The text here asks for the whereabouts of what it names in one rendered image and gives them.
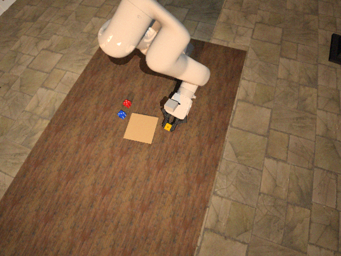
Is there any yellow die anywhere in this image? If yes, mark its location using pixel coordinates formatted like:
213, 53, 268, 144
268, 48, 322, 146
164, 123, 172, 131

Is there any peach flat mat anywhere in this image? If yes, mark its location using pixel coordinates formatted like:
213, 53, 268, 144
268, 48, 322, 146
123, 113, 159, 144

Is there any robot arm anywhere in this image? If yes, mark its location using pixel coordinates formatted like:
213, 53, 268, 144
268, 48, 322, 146
98, 0, 210, 99

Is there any red die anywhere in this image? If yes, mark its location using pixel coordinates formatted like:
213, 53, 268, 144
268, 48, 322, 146
123, 99, 132, 108

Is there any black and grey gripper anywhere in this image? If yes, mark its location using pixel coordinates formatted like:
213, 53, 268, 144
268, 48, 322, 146
162, 92, 193, 131

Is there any blue die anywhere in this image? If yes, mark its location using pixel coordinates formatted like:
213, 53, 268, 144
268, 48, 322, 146
118, 110, 127, 119

